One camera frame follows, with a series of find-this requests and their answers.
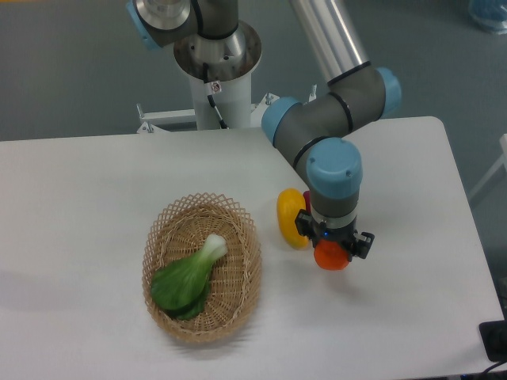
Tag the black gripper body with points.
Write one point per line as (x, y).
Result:
(340, 230)

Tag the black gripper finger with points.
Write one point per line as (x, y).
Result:
(304, 225)
(359, 245)

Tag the orange fruit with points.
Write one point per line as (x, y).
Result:
(329, 255)

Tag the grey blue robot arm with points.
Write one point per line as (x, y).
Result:
(311, 135)

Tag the yellow mango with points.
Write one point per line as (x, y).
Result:
(288, 205)

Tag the purple sweet potato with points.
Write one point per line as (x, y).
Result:
(306, 196)

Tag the woven wicker basket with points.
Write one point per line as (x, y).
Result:
(180, 230)

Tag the green bok choy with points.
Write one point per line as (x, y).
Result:
(182, 287)

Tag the black device at table edge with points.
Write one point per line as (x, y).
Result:
(493, 334)

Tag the blue bag in corner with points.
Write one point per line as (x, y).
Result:
(489, 15)

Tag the white frame at right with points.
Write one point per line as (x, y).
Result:
(490, 179)

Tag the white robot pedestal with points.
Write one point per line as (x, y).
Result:
(220, 77)

